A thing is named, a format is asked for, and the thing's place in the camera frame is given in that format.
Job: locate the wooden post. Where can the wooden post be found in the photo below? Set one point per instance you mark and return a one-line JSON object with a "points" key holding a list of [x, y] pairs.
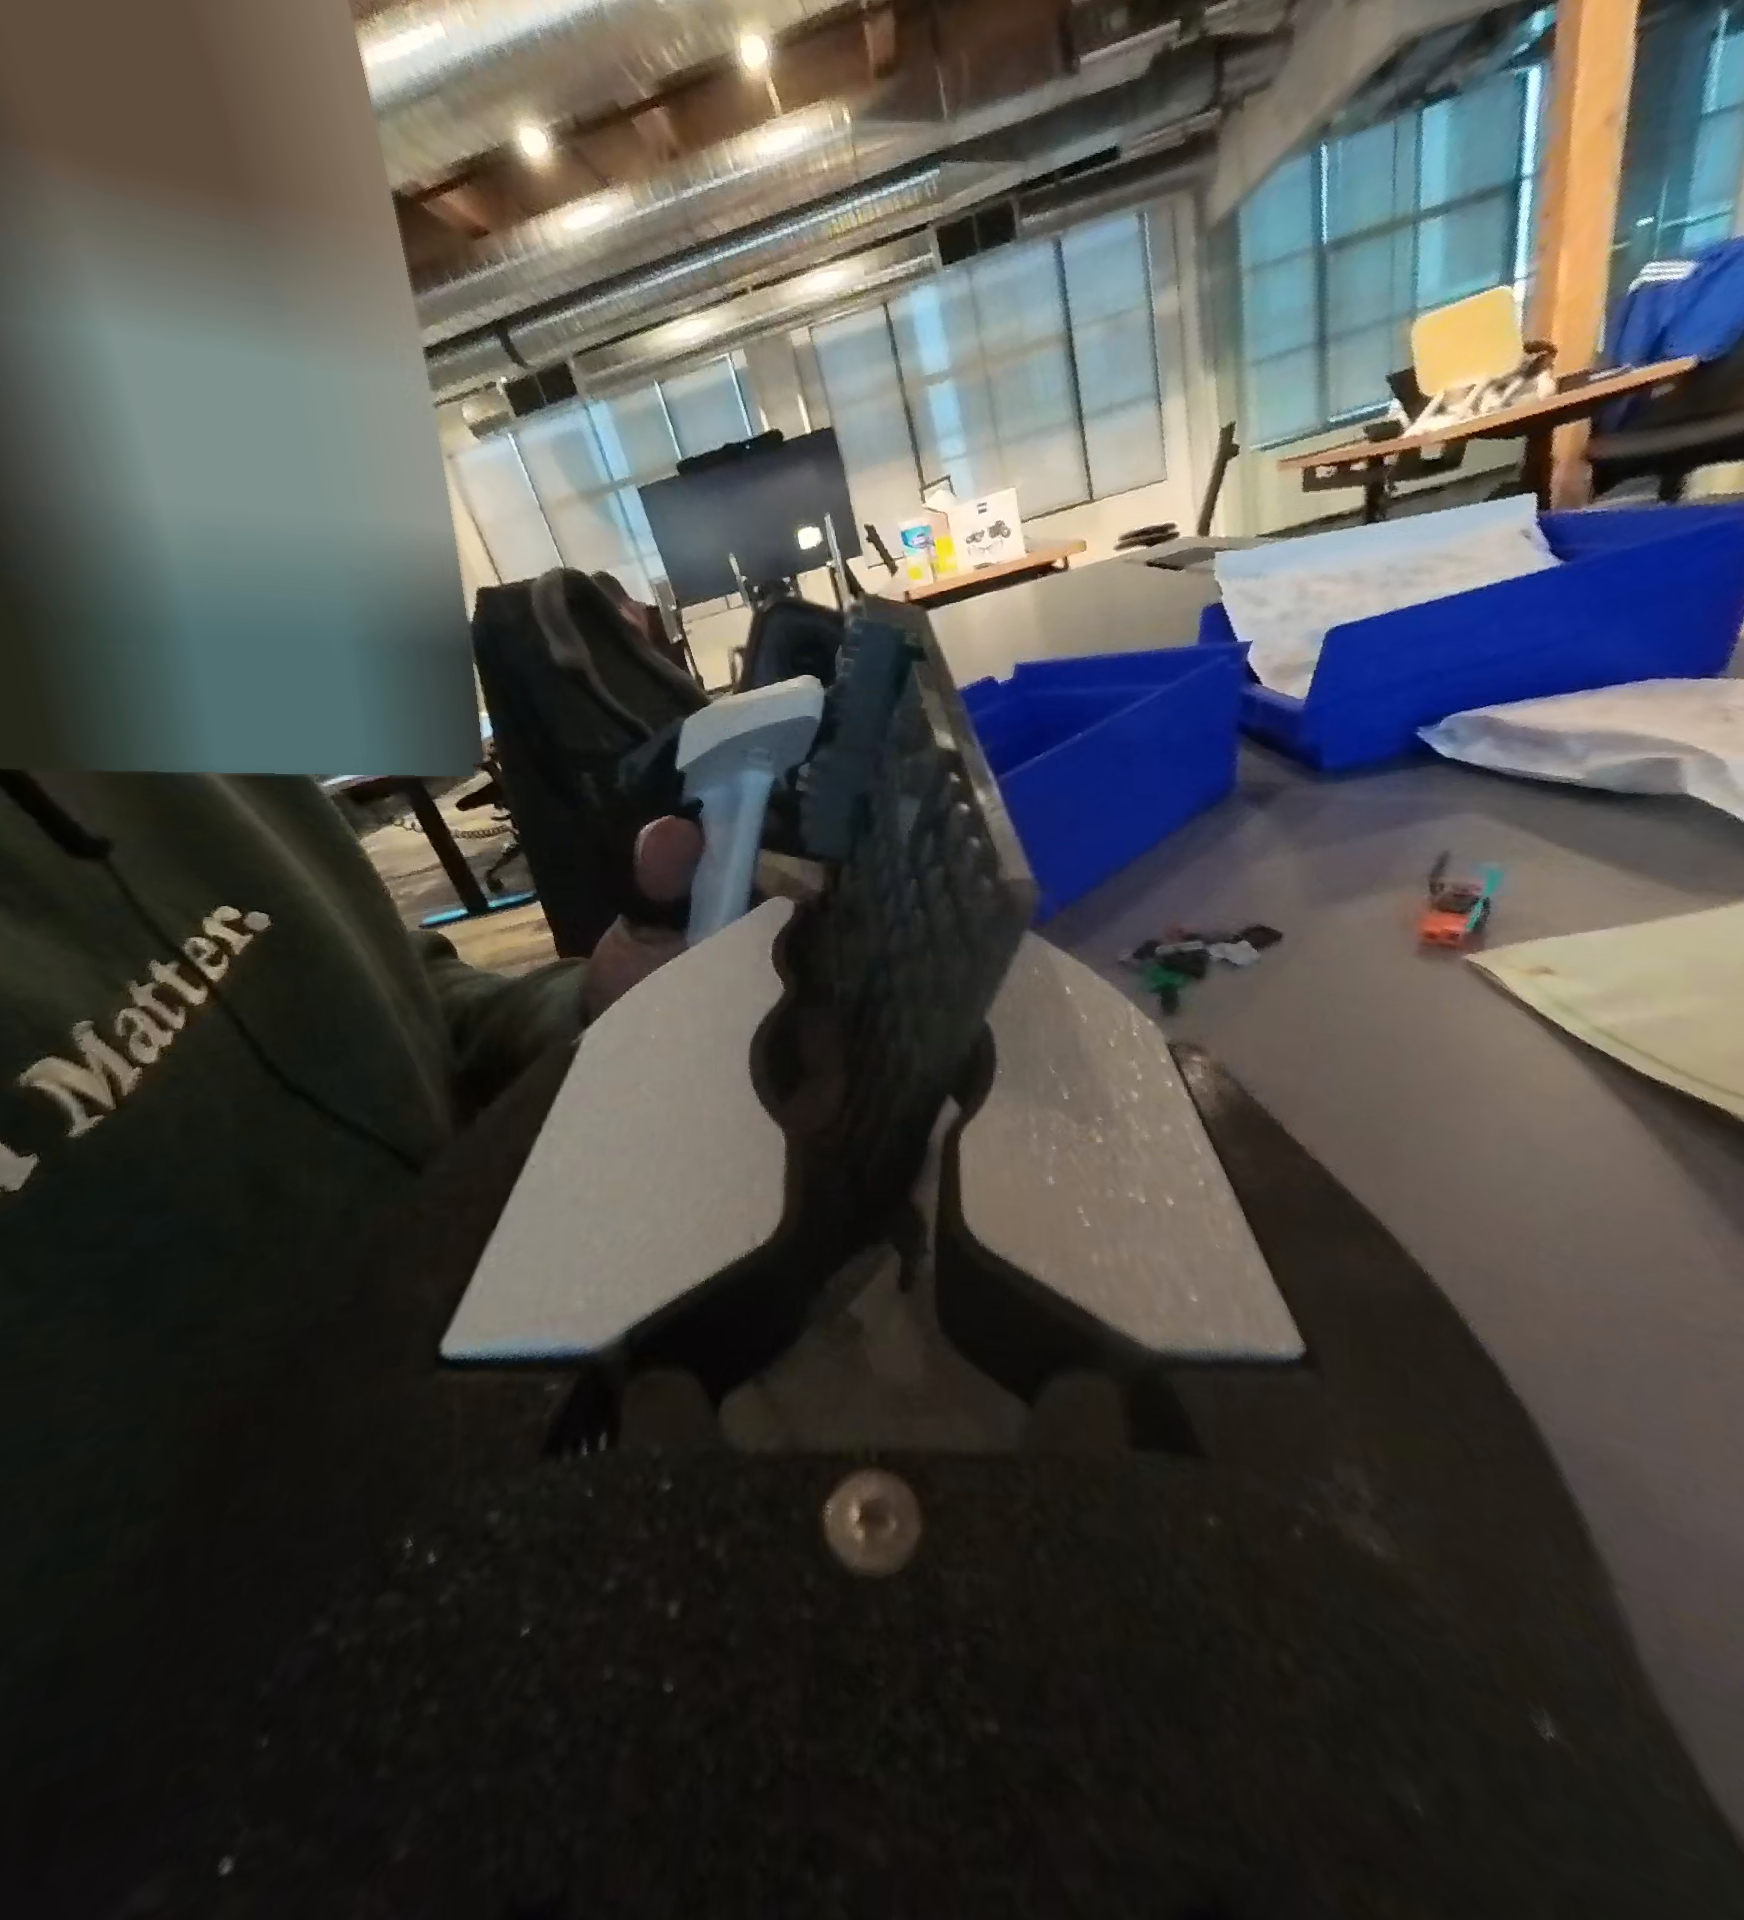
{"points": [[1583, 224]]}

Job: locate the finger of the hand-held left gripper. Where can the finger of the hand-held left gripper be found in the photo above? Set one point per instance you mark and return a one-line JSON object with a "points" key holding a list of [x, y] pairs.
{"points": [[728, 736]]}

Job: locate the person's dark green sweatshirt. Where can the person's dark green sweatshirt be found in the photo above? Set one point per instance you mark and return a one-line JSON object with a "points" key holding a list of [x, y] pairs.
{"points": [[138, 1274]]}

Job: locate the white paper sheet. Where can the white paper sheet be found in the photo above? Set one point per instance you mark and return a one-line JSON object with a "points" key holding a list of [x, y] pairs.
{"points": [[1382, 583]]}

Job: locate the low wooden table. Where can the low wooden table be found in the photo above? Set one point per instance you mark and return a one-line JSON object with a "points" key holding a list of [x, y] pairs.
{"points": [[992, 558]]}

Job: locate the white paper sheets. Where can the white paper sheets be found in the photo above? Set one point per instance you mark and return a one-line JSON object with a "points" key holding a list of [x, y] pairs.
{"points": [[1637, 736]]}

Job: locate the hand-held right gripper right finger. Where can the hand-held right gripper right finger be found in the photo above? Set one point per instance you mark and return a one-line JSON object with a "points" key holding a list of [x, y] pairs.
{"points": [[1126, 1183]]}

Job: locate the pile of small brick pieces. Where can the pile of small brick pieces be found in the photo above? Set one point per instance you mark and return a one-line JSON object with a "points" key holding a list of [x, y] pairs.
{"points": [[1186, 952]]}

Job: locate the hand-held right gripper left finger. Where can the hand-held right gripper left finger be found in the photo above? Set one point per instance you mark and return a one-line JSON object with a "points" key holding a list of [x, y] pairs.
{"points": [[630, 1183]]}

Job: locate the silver ventilation duct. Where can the silver ventilation duct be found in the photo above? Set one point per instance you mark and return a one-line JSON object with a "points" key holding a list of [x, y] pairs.
{"points": [[752, 224]]}

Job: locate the white cardboard box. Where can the white cardboard box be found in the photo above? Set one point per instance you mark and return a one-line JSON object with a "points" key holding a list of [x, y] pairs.
{"points": [[987, 526]]}

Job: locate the orange brick model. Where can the orange brick model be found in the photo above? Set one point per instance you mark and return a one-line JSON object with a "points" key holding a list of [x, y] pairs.
{"points": [[1454, 917]]}

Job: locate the grey desk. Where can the grey desk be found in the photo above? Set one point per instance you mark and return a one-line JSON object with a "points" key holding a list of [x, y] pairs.
{"points": [[1412, 1198]]}

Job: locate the black television screen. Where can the black television screen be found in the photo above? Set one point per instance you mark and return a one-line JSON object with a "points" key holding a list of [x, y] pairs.
{"points": [[742, 516]]}

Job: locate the blue and white box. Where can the blue and white box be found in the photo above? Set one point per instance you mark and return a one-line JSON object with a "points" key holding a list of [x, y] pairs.
{"points": [[920, 548]]}

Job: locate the grey brick baseplate build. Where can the grey brick baseplate build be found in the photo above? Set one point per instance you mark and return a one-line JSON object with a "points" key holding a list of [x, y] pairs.
{"points": [[902, 900]]}

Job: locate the wooden table black frame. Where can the wooden table black frame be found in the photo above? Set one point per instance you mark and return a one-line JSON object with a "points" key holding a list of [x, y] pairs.
{"points": [[1484, 418]]}

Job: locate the blue jacket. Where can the blue jacket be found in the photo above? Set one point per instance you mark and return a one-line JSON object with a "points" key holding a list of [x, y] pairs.
{"points": [[1712, 297]]}

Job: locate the large grid window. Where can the large grid window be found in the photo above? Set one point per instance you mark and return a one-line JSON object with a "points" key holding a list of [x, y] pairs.
{"points": [[1352, 255], [961, 374]]}

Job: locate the large blue plastic bin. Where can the large blue plastic bin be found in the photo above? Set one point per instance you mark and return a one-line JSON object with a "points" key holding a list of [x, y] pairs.
{"points": [[1529, 661]]}

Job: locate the person's left hand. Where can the person's left hand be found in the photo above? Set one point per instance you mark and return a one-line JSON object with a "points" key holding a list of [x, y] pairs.
{"points": [[661, 864]]}

